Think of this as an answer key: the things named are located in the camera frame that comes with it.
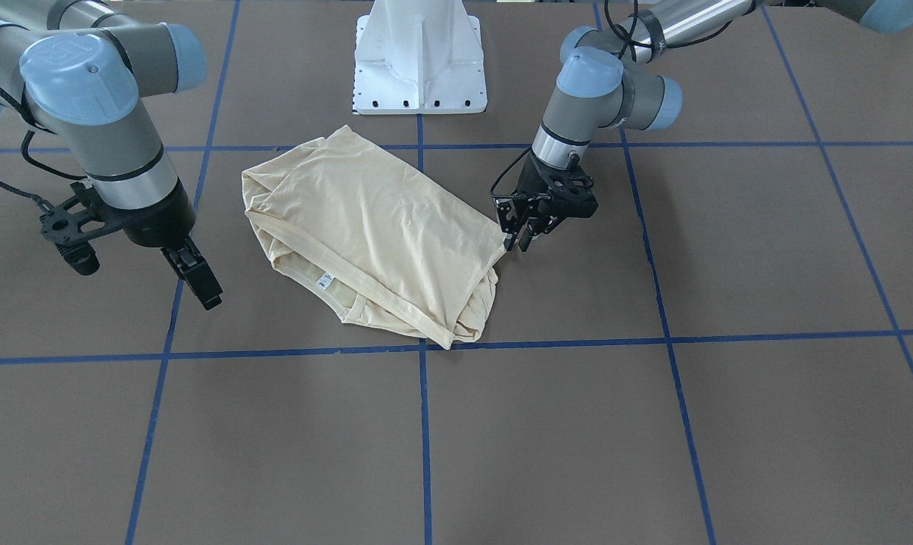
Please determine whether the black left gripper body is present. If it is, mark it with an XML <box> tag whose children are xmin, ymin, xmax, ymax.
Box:
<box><xmin>494</xmin><ymin>151</ymin><xmax>598</xmax><ymax>235</ymax></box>

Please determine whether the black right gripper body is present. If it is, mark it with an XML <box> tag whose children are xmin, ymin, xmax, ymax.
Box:
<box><xmin>40</xmin><ymin>182</ymin><xmax>199</xmax><ymax>276</ymax></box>

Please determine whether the beige long-sleeve printed shirt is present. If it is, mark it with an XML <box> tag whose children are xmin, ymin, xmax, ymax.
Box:
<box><xmin>241</xmin><ymin>126</ymin><xmax>505</xmax><ymax>349</ymax></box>

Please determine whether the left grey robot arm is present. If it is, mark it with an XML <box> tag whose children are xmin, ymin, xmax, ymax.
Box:
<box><xmin>490</xmin><ymin>1</ymin><xmax>765</xmax><ymax>252</ymax></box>

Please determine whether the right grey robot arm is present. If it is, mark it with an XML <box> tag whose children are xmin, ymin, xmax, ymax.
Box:
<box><xmin>0</xmin><ymin>1</ymin><xmax>223</xmax><ymax>310</ymax></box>

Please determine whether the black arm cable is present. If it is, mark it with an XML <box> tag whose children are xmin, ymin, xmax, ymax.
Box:
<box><xmin>0</xmin><ymin>68</ymin><xmax>86</xmax><ymax>209</ymax></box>

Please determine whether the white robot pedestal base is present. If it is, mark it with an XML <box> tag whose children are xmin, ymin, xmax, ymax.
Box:
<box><xmin>352</xmin><ymin>1</ymin><xmax>488</xmax><ymax>115</ymax></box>

